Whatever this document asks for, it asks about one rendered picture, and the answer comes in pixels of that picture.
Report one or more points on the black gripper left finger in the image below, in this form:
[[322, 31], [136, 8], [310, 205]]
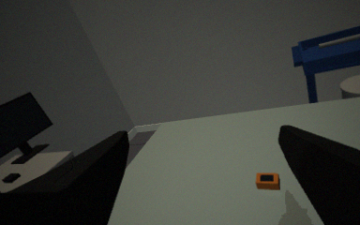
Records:
[[82, 191]]

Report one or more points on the orange block with black square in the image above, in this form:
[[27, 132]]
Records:
[[267, 180]]

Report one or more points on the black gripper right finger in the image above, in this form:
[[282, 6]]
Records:
[[328, 171]]

